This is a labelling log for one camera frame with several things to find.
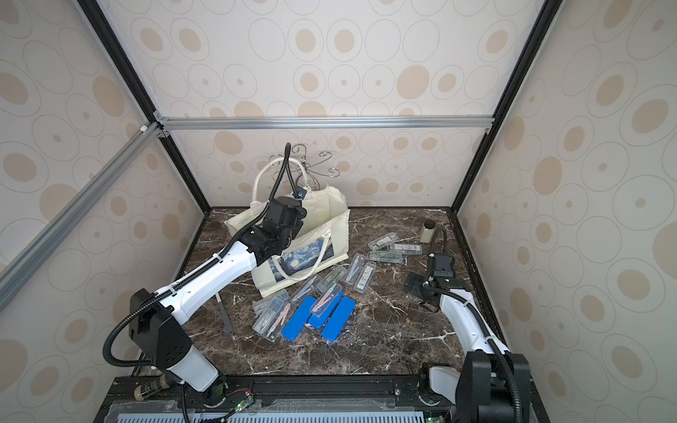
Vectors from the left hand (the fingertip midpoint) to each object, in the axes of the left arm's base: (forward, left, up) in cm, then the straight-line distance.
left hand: (292, 208), depth 80 cm
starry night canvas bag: (-7, -9, -7) cm, 13 cm away
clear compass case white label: (-8, -23, -27) cm, 37 cm away
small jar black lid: (+10, -49, -22) cm, 54 cm away
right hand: (-16, -45, -22) cm, 52 cm away
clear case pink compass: (-17, -10, -27) cm, 33 cm away
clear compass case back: (+8, -32, -27) cm, 43 cm away
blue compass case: (-23, -14, -29) cm, 40 cm away
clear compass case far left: (-22, +8, -28) cm, 36 cm away
